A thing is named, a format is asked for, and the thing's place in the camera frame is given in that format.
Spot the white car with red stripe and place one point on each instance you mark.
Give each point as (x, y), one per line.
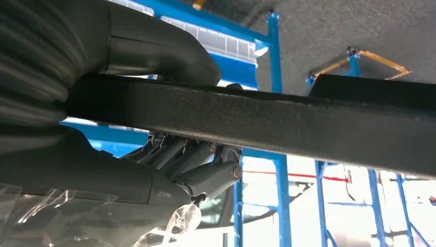
(299, 204)

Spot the blue plastic bin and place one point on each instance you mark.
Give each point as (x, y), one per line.
(235, 71)

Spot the blue metal shelf rack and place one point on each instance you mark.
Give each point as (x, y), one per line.
(320, 204)
(276, 51)

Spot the white plastic bin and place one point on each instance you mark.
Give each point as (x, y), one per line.
(211, 41)
(136, 6)

